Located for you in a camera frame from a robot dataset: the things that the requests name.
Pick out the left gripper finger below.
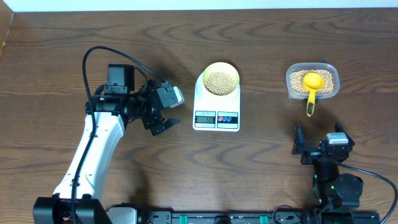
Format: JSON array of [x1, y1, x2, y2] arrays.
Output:
[[157, 82, 184, 108], [150, 118, 180, 136]]

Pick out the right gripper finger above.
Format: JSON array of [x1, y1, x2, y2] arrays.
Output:
[[292, 124, 306, 155], [335, 121, 353, 142]]

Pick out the yellow scoop cup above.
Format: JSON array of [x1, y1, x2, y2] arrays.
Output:
[[302, 72, 325, 117]]

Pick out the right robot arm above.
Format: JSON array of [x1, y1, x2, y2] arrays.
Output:
[[292, 122, 363, 223]]

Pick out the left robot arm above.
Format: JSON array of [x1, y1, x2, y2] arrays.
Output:
[[32, 80, 184, 223]]

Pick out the white digital kitchen scale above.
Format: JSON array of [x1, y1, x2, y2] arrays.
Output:
[[192, 72, 241, 132]]

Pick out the soybeans in bowl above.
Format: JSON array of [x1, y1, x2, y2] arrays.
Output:
[[205, 72, 236, 96]]

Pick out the pale yellow bowl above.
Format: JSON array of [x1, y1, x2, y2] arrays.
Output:
[[203, 62, 240, 93]]

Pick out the green tape strip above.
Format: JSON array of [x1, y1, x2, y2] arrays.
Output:
[[304, 98, 319, 103]]

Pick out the soybeans in container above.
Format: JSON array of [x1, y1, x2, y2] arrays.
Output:
[[290, 70, 335, 93]]

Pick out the clear plastic bean container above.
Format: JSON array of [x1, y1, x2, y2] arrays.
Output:
[[286, 62, 340, 100]]

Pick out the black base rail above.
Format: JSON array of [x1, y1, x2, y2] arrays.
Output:
[[105, 205, 382, 224]]

